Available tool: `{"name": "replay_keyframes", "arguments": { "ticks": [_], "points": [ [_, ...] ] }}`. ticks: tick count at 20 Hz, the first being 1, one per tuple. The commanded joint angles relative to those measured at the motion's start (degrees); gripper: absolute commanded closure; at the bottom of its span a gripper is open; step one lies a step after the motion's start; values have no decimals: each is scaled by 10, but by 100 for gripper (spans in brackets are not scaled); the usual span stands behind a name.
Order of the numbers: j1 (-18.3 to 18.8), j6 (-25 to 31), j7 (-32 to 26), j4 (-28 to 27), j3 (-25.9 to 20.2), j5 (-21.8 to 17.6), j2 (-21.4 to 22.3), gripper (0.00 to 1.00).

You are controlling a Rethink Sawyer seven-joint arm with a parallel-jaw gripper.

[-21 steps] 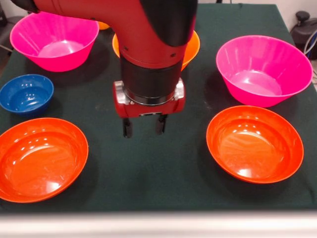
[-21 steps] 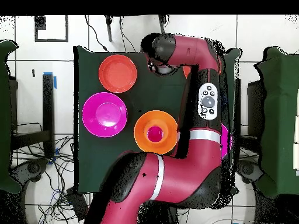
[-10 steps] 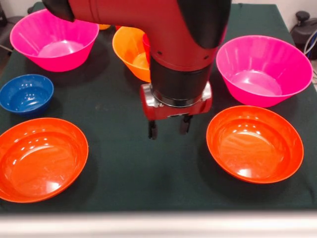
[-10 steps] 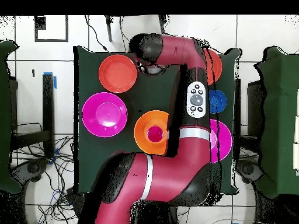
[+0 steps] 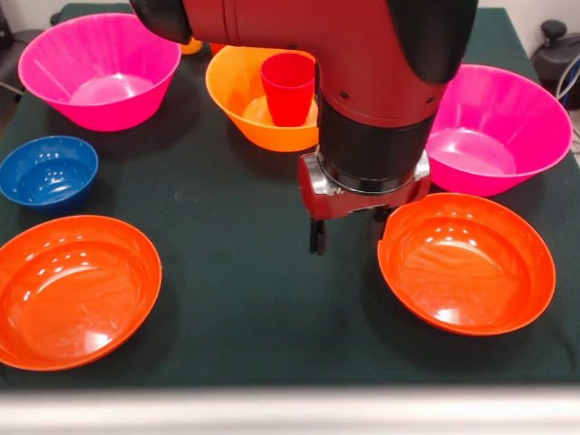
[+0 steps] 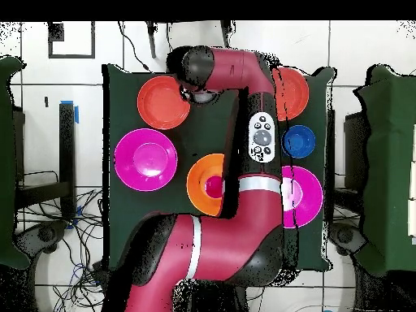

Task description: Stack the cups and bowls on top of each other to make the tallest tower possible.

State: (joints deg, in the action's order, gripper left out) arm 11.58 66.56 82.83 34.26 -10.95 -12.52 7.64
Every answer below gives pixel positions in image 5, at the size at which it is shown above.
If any black pedestal foot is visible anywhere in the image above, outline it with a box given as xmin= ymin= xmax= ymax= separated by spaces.
xmin=530 ymin=20 xmax=580 ymax=97
xmin=0 ymin=8 xmax=46 ymax=96

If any dark green tablecloth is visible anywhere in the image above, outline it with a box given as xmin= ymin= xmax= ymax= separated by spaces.
xmin=0 ymin=2 xmax=580 ymax=391

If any orange large bowl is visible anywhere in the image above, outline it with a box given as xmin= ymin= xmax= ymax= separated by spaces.
xmin=205 ymin=44 xmax=321 ymax=153

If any crimson plastic cup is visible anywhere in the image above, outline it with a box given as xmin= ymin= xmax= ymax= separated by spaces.
xmin=260 ymin=53 xmax=317 ymax=128

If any red shallow bowl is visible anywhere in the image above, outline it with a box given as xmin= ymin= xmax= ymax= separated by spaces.
xmin=0 ymin=215 xmax=163 ymax=372
xmin=376 ymin=192 xmax=557 ymax=337

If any pink large bowl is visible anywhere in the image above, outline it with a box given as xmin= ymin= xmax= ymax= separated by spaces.
xmin=424 ymin=63 xmax=575 ymax=198
xmin=17 ymin=12 xmax=182 ymax=132

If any blue small bowl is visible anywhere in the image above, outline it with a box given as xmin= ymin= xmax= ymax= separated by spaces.
xmin=0 ymin=135 xmax=100 ymax=215

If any grey hose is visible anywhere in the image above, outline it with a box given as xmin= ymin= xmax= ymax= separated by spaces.
xmin=556 ymin=53 xmax=580 ymax=103

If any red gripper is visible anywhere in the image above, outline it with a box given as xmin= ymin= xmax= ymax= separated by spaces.
xmin=297 ymin=151 xmax=431 ymax=256

